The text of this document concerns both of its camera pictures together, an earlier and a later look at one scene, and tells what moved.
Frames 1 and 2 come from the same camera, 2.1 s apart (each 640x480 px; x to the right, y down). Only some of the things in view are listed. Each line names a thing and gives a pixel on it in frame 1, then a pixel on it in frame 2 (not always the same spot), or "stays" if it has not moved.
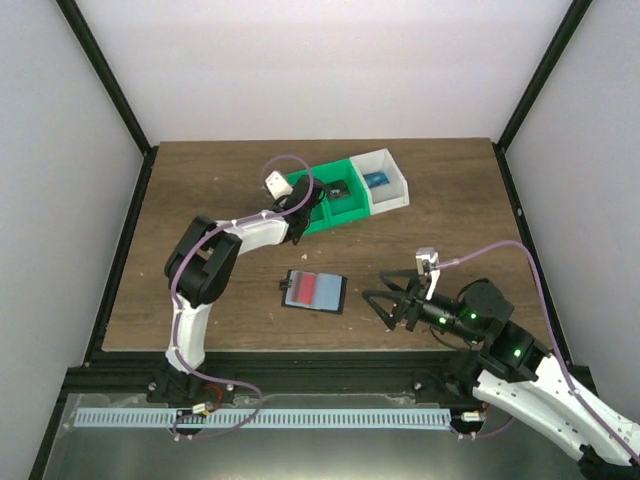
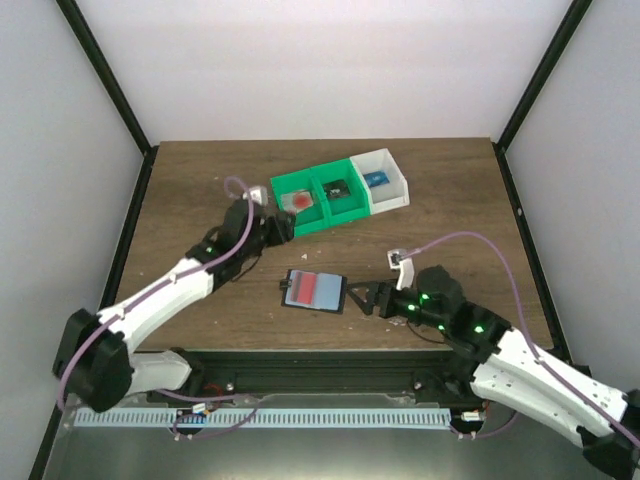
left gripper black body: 306,219 to 280,235
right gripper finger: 412,283 to 375,289
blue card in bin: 376,179 stays
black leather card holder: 314,291 stays
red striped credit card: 303,287 stays
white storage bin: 388,188 stays
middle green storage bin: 347,208 stays
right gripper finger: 388,311 to 363,300
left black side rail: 95,344 stays
